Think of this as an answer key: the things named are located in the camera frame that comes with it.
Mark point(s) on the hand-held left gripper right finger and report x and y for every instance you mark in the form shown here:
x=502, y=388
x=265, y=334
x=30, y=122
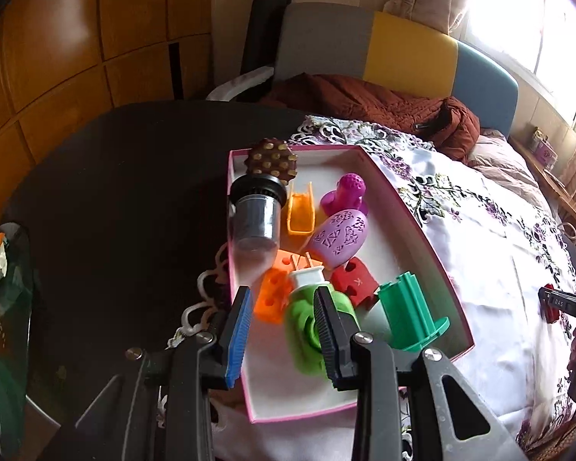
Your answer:
x=324, y=336

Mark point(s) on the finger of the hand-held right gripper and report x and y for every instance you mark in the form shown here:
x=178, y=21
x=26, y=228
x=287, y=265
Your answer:
x=545, y=294

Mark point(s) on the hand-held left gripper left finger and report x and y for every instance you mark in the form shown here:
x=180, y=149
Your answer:
x=237, y=341

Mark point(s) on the dark red cylinder piece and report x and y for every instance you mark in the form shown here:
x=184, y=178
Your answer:
x=550, y=314

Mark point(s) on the green bottle-shaped toy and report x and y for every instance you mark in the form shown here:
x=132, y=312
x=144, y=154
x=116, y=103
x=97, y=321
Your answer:
x=302, y=326

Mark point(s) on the orange linked cube blocks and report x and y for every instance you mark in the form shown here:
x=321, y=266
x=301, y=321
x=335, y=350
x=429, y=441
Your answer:
x=271, y=297

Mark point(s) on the red toy block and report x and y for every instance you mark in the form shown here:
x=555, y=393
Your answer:
x=353, y=283

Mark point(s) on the pink shallow cardboard box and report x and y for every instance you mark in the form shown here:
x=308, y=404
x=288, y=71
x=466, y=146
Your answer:
x=288, y=394

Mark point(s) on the green flanged toy piece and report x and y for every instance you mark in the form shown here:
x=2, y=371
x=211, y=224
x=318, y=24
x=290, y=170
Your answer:
x=405, y=312

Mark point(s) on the purple oval patterned brush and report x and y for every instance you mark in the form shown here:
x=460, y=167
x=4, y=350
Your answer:
x=338, y=237

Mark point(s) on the black lidded clear jar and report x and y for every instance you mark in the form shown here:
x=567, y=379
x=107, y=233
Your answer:
x=257, y=216

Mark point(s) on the orange trough-shaped toy piece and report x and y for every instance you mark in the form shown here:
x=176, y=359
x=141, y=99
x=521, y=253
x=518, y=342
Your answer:
x=300, y=211

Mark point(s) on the purple perforated cone toy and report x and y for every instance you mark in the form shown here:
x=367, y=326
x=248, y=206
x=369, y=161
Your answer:
x=348, y=189

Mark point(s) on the white floral embroidered tablecloth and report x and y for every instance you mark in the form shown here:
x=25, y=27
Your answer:
x=485, y=249

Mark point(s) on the wooden bedside shelf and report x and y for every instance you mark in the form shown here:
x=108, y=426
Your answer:
x=552, y=182

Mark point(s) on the pink duvet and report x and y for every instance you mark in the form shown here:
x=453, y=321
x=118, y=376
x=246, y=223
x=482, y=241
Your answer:
x=504, y=163

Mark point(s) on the purple printed box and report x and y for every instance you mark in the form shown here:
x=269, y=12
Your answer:
x=545, y=151

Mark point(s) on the brown quilted jacket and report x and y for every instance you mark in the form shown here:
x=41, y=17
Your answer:
x=365, y=101

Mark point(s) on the bright window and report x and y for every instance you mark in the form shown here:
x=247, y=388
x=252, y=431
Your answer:
x=533, y=19

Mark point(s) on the grey yellow blue headboard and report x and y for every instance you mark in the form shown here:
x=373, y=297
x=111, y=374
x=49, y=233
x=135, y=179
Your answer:
x=413, y=53

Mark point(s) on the black rolled mat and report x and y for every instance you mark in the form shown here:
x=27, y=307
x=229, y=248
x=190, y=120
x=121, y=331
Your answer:
x=266, y=24

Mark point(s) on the wooden wardrobe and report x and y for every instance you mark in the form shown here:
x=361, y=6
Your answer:
x=53, y=57

